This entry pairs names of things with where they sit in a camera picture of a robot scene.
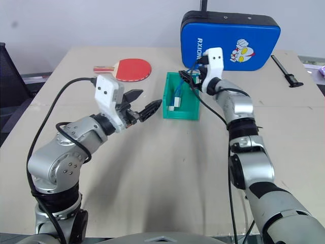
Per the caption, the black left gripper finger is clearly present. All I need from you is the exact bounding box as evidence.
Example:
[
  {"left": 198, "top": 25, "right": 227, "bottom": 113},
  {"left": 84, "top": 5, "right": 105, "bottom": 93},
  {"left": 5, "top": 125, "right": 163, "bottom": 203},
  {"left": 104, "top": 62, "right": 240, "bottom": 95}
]
[
  {"left": 138, "top": 99, "right": 164, "bottom": 123},
  {"left": 123, "top": 89, "right": 144, "bottom": 104}
]

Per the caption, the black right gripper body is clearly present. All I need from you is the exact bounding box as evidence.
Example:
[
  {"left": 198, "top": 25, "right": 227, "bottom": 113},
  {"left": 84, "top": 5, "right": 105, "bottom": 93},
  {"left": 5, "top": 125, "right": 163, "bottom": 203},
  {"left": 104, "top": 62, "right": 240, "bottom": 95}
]
[{"left": 197, "top": 64, "right": 211, "bottom": 82}]

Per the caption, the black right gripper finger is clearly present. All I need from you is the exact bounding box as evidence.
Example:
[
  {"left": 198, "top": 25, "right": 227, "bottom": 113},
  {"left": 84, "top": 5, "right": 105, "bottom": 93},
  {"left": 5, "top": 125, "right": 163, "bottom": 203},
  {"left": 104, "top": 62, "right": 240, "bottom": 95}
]
[
  {"left": 178, "top": 70, "right": 197, "bottom": 83},
  {"left": 186, "top": 78, "right": 203, "bottom": 90}
]

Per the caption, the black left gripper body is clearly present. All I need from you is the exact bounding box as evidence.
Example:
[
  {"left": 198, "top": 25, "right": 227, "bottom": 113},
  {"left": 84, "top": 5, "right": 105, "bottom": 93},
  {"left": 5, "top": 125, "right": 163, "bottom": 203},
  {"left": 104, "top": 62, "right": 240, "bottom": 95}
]
[{"left": 116, "top": 94, "right": 142, "bottom": 127}]

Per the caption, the blue network cable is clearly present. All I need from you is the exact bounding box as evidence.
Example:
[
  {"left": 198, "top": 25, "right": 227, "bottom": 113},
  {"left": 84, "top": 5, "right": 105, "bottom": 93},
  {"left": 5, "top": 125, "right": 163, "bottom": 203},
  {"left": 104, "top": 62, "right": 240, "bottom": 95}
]
[{"left": 167, "top": 59, "right": 204, "bottom": 112}]

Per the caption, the green plastic bin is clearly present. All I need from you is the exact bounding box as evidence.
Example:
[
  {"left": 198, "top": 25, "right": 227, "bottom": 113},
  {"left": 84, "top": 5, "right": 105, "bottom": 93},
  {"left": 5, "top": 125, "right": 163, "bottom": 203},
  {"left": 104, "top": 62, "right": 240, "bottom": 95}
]
[{"left": 162, "top": 72, "right": 201, "bottom": 120}]

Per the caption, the red table tennis paddle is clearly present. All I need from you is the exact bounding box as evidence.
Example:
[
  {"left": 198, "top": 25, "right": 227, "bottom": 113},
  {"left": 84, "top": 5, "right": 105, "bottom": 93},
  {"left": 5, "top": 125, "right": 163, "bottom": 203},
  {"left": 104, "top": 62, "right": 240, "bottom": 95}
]
[{"left": 93, "top": 58, "right": 152, "bottom": 83}]

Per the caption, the blue cartoon punch pad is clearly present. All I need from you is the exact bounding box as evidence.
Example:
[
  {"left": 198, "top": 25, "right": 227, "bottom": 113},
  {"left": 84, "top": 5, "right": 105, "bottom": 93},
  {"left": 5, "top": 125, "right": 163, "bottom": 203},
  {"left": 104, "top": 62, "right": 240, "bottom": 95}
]
[{"left": 180, "top": 10, "right": 281, "bottom": 72}]

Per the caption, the black caliper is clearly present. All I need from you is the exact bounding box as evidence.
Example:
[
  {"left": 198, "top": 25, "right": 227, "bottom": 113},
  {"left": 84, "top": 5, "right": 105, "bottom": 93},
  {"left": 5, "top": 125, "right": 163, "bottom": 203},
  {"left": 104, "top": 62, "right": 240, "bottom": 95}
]
[{"left": 271, "top": 54, "right": 304, "bottom": 88}]

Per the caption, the black office chair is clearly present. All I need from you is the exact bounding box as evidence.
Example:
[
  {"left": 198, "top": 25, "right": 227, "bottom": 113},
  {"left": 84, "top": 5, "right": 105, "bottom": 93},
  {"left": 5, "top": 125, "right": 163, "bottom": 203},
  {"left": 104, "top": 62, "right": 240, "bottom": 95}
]
[{"left": 0, "top": 42, "right": 34, "bottom": 148}]

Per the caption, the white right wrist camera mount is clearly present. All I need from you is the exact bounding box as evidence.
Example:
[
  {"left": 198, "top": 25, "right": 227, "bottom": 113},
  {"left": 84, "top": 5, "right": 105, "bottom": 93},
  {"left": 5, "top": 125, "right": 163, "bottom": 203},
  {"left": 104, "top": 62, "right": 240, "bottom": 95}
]
[{"left": 199, "top": 47, "right": 225, "bottom": 94}]

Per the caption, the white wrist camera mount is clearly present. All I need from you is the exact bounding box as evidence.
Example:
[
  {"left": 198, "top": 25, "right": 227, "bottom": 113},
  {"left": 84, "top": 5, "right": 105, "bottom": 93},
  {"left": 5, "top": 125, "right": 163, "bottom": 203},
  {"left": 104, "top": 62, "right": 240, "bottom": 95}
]
[
  {"left": 199, "top": 47, "right": 225, "bottom": 94},
  {"left": 94, "top": 74, "right": 128, "bottom": 133}
]

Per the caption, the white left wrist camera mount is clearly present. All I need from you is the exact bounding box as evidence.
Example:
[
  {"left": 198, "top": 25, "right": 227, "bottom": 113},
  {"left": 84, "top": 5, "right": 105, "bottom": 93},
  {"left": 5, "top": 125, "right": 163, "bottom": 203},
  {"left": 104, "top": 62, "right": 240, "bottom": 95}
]
[{"left": 94, "top": 74, "right": 128, "bottom": 133}]

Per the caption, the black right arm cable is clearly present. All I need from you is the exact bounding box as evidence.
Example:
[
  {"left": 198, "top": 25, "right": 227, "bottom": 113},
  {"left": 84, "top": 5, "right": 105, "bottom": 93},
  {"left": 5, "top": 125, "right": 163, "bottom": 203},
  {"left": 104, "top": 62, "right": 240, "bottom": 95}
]
[{"left": 190, "top": 57, "right": 240, "bottom": 244}]

